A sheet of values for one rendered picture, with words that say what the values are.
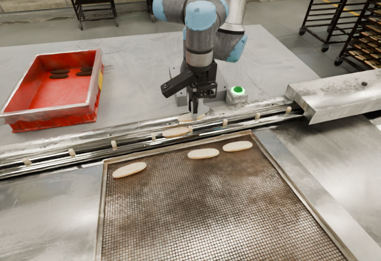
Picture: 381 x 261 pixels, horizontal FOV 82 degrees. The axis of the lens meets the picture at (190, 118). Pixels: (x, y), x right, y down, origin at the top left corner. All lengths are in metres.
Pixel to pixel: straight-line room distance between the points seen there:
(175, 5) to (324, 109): 0.64
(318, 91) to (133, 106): 0.78
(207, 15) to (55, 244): 0.62
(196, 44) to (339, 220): 0.54
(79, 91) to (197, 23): 0.77
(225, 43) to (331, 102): 0.47
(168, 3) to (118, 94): 0.54
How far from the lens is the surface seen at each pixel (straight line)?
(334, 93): 1.06
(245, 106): 0.95
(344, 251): 0.61
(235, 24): 0.92
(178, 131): 0.82
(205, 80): 0.68
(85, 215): 0.65
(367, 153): 1.03
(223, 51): 0.92
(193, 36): 0.58
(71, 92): 1.19
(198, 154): 0.69
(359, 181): 0.92
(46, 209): 0.71
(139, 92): 1.09
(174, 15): 0.71
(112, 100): 1.07
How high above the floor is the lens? 1.46
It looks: 44 degrees down
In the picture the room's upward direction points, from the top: straight up
